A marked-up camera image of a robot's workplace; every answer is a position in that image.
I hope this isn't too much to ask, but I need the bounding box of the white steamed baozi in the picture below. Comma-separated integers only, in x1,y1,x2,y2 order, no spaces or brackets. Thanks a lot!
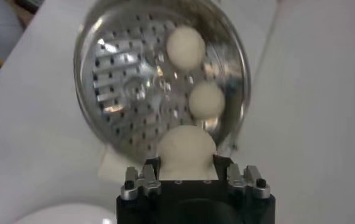
165,24,207,71
156,124,219,181
188,80,226,120

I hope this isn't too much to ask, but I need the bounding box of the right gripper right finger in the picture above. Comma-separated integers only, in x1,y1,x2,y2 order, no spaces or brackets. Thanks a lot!
213,155,271,200

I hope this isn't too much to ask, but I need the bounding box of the white round plate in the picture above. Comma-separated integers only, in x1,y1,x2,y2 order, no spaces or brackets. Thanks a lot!
12,203,117,224

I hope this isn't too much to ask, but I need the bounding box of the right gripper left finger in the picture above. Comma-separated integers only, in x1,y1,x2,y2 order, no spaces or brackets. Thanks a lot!
121,156,162,200

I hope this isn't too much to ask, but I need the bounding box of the cream electric cooking pot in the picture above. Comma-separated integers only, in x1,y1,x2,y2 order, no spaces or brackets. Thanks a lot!
97,142,162,185

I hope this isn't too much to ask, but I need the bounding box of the perforated steel steamer basket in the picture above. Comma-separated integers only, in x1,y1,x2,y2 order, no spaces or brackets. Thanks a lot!
73,0,252,159

